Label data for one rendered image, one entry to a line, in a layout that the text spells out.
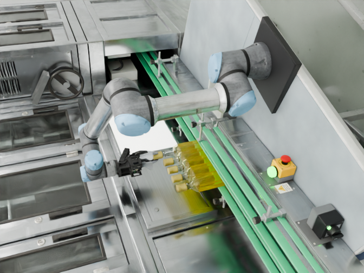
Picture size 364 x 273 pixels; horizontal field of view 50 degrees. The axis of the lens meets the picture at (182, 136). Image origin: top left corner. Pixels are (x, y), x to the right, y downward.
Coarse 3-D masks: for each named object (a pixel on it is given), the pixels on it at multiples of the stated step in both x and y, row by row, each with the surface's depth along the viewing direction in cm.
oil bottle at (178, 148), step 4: (196, 140) 194; (180, 144) 191; (184, 144) 191; (188, 144) 191; (192, 144) 191; (196, 144) 191; (176, 148) 188; (180, 148) 188; (184, 148) 188; (188, 148) 189; (192, 148) 189; (176, 152) 188; (176, 156) 189
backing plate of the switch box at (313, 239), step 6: (300, 222) 140; (306, 222) 141; (300, 228) 138; (306, 228) 139; (306, 234) 136; (312, 234) 137; (312, 240) 134; (318, 240) 135; (324, 240) 135; (330, 240) 135
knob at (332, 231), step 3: (333, 228) 132; (336, 228) 132; (327, 231) 133; (330, 231) 132; (333, 231) 131; (336, 231) 131; (339, 231) 131; (327, 234) 133; (330, 234) 132; (333, 234) 131; (336, 234) 132; (339, 234) 132; (342, 234) 132; (330, 237) 133; (333, 237) 131; (336, 237) 131; (339, 237) 131
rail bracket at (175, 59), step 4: (160, 52) 227; (176, 56) 233; (152, 60) 229; (156, 60) 230; (160, 60) 230; (164, 60) 231; (168, 60) 232; (172, 60) 232; (176, 60) 233; (176, 64) 234; (176, 68) 236; (176, 72) 238; (180, 72) 239; (184, 72) 240; (160, 76) 237
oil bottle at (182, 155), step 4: (196, 148) 189; (200, 148) 189; (180, 152) 186; (184, 152) 186; (188, 152) 186; (192, 152) 186; (196, 152) 187; (200, 152) 187; (180, 156) 184; (184, 156) 184; (188, 156) 184; (192, 156) 184; (196, 156) 185; (180, 160) 184; (180, 164) 185
